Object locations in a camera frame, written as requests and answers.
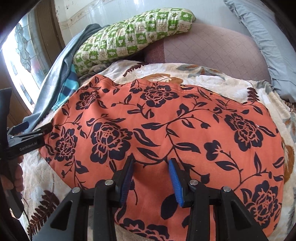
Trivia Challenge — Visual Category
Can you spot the orange floral blouse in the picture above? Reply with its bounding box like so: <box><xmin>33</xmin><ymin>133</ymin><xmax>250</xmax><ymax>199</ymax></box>
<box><xmin>40</xmin><ymin>75</ymin><xmax>284</xmax><ymax>240</ymax></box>

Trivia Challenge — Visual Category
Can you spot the pink quilted mattress cover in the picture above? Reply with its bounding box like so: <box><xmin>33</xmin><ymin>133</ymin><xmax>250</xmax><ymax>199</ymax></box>
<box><xmin>144</xmin><ymin>23</ymin><xmax>271</xmax><ymax>82</ymax></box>

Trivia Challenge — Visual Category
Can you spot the green checkered pillow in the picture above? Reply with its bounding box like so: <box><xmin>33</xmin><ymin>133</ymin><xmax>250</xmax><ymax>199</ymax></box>
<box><xmin>73</xmin><ymin>8</ymin><xmax>196</xmax><ymax>76</ymax></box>

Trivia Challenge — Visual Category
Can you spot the leaf print fleece blanket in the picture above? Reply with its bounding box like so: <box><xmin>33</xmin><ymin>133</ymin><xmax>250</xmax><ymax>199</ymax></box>
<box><xmin>22</xmin><ymin>60</ymin><xmax>295</xmax><ymax>240</ymax></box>

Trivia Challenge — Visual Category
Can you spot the teal striped knit garment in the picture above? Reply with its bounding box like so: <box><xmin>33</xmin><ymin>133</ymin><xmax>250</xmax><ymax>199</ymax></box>
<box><xmin>52</xmin><ymin>64</ymin><xmax>79</xmax><ymax>111</ymax></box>

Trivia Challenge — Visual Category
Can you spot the light blue knit sweater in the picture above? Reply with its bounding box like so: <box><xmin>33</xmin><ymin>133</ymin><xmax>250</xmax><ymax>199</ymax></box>
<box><xmin>23</xmin><ymin>24</ymin><xmax>103</xmax><ymax>133</ymax></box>

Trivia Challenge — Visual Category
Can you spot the grey blue pillow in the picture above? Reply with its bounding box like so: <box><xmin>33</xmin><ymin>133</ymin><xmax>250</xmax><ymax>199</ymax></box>
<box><xmin>224</xmin><ymin>1</ymin><xmax>295</xmax><ymax>103</ymax></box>

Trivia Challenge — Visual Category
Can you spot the brown wooden window frame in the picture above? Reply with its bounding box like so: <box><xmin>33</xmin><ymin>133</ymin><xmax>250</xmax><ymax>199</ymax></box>
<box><xmin>1</xmin><ymin>1</ymin><xmax>65</xmax><ymax>126</ymax></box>

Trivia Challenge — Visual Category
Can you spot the person's left hand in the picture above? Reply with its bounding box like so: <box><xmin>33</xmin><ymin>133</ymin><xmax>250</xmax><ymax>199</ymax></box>
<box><xmin>1</xmin><ymin>156</ymin><xmax>24</xmax><ymax>192</ymax></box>

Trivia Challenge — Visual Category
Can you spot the stained glass window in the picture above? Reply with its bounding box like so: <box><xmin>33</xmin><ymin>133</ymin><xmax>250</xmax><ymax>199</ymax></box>
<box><xmin>3</xmin><ymin>11</ymin><xmax>49</xmax><ymax>112</ymax></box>

